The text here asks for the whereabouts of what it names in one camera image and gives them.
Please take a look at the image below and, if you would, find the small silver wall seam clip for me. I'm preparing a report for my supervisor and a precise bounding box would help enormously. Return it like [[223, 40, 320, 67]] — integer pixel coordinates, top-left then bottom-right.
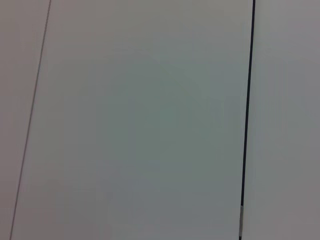
[[239, 205, 245, 237]]

